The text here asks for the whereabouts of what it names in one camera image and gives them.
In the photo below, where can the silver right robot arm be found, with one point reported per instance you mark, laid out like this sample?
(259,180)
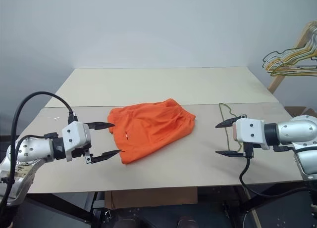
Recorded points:
(294,131)

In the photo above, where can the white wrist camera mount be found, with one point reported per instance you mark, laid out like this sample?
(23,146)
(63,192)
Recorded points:
(74,135)
(250,130)

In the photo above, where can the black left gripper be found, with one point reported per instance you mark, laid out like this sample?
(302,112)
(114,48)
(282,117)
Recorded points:
(79,152)

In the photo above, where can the open cardboard box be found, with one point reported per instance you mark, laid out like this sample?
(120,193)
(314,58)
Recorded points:
(296,111)

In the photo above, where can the orange shorts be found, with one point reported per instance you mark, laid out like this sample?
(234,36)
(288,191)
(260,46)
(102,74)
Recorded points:
(153,129)

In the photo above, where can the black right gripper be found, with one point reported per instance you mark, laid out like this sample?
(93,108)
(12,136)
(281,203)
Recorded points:
(248,150)

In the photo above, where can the wooden clothes rack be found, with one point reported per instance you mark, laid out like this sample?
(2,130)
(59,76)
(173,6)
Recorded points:
(275,83)

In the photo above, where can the black table frame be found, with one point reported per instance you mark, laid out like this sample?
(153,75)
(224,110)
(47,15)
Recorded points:
(62,210)

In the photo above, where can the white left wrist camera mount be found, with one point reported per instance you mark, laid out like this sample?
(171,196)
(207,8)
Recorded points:
(74,135)

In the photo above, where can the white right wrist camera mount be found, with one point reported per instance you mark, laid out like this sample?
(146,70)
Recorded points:
(250,130)

